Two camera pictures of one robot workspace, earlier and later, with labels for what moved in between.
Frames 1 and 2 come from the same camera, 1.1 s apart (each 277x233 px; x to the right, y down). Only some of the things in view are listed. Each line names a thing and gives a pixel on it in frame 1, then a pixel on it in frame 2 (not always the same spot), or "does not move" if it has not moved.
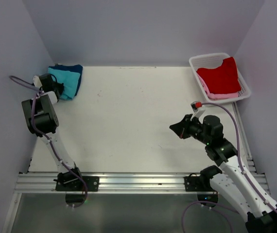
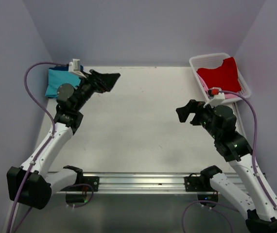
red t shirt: (223, 79) does not move
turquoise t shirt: (71, 82) does not move
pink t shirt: (214, 96) does not move
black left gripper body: (59, 86) to (88, 86)
